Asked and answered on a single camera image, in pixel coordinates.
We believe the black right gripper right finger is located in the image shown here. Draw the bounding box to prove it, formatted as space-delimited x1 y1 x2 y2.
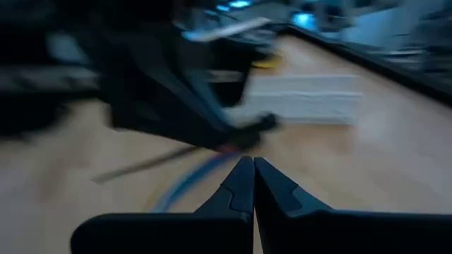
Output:
254 157 452 254

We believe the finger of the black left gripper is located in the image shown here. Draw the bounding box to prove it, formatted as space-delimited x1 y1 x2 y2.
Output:
255 111 280 133
227 128 263 150

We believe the long black zip tie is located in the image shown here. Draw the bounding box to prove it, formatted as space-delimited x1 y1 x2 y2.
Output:
92 145 201 185

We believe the blue cable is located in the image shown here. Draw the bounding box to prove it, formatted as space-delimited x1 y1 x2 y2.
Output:
150 152 243 214

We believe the white slotted cable duct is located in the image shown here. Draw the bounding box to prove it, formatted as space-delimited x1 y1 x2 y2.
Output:
225 73 364 126

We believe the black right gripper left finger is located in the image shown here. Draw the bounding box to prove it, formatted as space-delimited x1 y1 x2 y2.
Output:
69 156 256 254

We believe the black aluminium table frame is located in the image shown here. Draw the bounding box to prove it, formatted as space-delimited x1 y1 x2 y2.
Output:
278 24 452 105

